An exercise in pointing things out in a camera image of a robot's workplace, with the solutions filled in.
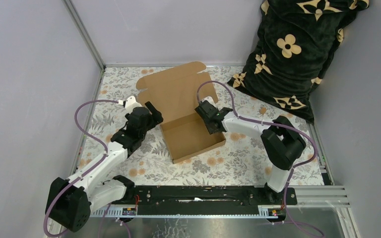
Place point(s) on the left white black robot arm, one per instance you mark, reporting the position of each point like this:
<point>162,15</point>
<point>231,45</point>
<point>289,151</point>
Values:
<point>71,201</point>

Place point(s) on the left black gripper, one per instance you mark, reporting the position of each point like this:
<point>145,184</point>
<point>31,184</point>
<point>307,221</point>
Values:
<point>156,118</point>

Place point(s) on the aluminium corner post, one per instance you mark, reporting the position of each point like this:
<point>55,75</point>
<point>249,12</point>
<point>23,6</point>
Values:
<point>84,33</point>

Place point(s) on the brown cardboard box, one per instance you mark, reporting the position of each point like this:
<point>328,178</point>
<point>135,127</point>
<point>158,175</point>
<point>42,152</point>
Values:
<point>174,93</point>

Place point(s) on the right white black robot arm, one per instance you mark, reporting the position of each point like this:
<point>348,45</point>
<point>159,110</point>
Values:
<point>283,143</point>

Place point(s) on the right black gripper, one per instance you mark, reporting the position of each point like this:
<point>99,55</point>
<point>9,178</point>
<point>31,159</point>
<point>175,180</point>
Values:
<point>210,131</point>

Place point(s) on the aluminium frame rail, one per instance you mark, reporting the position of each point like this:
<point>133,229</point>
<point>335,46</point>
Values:
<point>314,196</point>

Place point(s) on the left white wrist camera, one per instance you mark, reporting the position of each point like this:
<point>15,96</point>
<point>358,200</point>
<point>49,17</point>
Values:
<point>130,104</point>

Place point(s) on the small brown cardboard scrap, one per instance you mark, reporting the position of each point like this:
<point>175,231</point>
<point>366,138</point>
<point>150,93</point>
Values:
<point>262,110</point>

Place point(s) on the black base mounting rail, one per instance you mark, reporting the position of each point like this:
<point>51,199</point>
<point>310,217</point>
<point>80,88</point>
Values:
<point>204,200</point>

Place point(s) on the black floral blanket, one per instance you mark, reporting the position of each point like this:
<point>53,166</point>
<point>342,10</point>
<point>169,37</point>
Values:
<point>297,40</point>

